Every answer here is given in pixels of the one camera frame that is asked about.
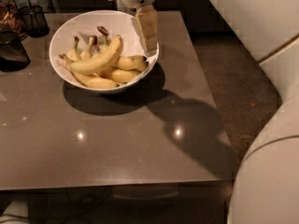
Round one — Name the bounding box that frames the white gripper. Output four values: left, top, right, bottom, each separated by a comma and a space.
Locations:
109, 0, 158, 56

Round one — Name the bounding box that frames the left green-stemmed banana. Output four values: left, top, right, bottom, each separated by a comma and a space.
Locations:
67, 36, 81, 61

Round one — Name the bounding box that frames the yellow banana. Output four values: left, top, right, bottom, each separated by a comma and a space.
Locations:
103, 63, 148, 84
70, 35, 123, 75
59, 53, 118, 90
114, 55, 147, 71

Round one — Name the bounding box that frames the middle brown-stemmed banana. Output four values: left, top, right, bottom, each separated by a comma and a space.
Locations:
80, 35, 97, 60

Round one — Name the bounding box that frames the dark object at left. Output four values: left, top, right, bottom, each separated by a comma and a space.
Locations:
0, 31, 31, 72

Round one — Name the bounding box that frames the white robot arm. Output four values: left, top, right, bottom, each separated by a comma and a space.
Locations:
156, 0, 299, 224

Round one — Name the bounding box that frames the white bowl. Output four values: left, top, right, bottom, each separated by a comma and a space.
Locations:
49, 10, 159, 94

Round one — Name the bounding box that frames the black mesh pen cup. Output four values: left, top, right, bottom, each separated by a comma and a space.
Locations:
20, 0, 50, 37

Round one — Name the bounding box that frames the white object under table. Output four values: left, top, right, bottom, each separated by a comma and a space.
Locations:
0, 201, 30, 224

